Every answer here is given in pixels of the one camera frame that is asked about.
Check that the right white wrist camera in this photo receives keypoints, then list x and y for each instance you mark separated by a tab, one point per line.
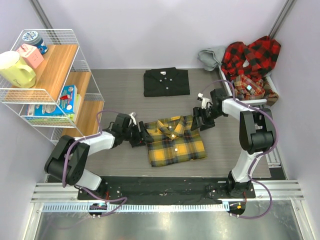
205	102

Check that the white slotted cable duct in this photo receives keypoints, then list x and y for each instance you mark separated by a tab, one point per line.
130	208

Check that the folded black shirt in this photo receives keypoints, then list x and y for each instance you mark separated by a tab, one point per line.
166	82

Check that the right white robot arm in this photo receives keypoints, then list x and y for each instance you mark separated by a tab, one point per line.
257	134

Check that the red black plaid shirt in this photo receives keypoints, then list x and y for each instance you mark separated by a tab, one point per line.
253	61

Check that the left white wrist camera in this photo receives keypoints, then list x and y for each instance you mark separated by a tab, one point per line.
133	118

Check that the white wire shelf rack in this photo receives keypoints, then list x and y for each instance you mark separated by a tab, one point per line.
64	64

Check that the blue product box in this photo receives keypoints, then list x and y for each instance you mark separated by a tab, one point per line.
65	104

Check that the white laundry basket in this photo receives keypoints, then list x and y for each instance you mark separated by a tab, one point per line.
253	102

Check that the blue patterned tin can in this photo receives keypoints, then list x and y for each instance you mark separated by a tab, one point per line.
33	38

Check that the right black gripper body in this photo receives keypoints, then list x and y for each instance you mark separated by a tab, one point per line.
208	117

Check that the grey crumpled shirt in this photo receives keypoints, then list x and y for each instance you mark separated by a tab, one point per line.
212	58

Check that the brown plaid shirt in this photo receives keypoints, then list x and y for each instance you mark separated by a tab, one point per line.
248	90

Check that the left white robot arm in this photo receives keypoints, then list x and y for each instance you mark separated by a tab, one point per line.
68	159

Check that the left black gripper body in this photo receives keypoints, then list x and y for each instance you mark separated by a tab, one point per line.
135	137

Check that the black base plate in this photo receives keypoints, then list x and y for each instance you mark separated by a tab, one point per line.
174	190

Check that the yellow green pitcher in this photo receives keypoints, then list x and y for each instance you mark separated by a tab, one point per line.
15	70

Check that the pink cube box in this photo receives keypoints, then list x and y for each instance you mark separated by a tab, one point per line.
31	55

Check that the green box on shelf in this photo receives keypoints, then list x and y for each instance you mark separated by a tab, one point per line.
73	115

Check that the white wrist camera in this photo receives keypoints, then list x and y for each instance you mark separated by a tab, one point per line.
205	102
133	118

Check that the yellow plaid long sleeve shirt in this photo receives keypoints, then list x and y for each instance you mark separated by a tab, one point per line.
173	141

